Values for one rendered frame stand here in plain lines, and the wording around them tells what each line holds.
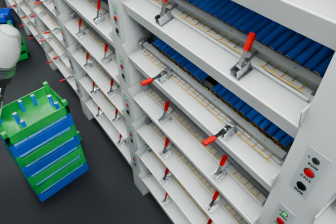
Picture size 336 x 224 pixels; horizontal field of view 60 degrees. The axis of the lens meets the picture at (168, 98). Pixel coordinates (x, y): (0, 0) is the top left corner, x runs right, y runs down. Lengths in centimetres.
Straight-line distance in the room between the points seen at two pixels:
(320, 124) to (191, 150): 51
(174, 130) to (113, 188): 84
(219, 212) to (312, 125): 60
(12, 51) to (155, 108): 58
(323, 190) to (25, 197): 156
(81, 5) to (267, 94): 97
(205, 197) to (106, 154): 96
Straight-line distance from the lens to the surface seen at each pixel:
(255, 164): 70
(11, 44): 123
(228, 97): 77
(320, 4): 46
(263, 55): 61
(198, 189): 107
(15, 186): 193
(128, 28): 95
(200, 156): 92
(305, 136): 54
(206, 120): 76
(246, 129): 71
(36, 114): 153
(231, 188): 87
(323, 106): 49
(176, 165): 112
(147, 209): 166
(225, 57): 64
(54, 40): 226
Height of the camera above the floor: 148
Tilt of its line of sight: 43 degrees down
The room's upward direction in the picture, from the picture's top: straight up
